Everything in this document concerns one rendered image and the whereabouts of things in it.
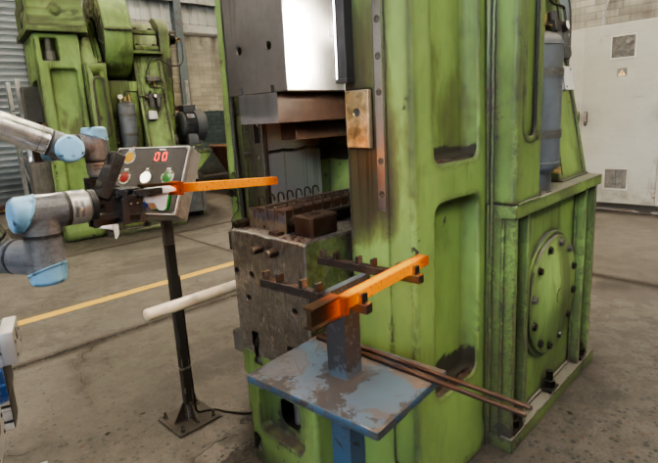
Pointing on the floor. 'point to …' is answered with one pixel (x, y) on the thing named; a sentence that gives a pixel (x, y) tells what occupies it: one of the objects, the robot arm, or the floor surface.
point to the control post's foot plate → (177, 422)
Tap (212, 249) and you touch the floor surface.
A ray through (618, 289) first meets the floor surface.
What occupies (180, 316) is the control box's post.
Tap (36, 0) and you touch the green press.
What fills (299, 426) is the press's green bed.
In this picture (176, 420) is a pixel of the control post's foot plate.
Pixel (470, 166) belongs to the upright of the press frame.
